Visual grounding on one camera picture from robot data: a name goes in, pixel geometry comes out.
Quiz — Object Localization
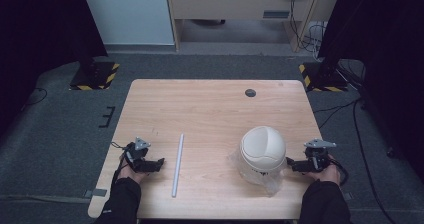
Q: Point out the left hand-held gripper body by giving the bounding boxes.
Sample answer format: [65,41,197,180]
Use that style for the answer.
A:
[123,136,152,172]

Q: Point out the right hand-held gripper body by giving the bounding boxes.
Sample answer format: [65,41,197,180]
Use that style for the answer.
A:
[303,138,338,172]

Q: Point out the long white tube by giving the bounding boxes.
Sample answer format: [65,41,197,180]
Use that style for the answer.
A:
[171,133,185,199]

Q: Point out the clear plastic bag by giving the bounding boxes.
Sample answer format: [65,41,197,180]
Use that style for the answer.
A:
[227,146,290,198]

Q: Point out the white dome-shaped container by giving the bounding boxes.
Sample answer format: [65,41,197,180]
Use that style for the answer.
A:
[239,125,288,186]

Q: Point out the person's left hand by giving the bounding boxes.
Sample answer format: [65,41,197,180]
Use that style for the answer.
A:
[117,155,148,185]

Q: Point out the person's right hand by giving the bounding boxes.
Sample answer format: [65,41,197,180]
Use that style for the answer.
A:
[307,154,342,187]

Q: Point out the grey tape strip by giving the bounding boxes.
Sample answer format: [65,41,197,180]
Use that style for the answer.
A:
[83,188,108,199]

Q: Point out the black stand base striped edge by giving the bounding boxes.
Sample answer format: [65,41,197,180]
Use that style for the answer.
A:
[298,61,349,93]
[68,61,121,92]

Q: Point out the black curtain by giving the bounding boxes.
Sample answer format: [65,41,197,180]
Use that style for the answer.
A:
[317,0,424,185]
[0,0,109,138]

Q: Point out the white panel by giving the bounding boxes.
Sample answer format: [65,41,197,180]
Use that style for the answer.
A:
[79,0,176,46]

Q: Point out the light wooden desk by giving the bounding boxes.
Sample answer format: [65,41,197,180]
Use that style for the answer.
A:
[165,0,344,53]

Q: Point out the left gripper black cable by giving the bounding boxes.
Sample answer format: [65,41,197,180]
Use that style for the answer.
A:
[110,141,130,185]

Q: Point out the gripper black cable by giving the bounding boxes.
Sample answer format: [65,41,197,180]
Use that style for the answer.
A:
[329,156,350,187]
[110,141,130,185]

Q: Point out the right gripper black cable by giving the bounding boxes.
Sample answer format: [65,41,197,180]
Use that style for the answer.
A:
[329,156,350,187]

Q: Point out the thin black floor cable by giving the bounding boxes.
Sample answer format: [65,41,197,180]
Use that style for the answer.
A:
[20,87,48,112]

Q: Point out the bundle of black cables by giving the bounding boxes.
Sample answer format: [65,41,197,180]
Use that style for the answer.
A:
[288,0,329,54]

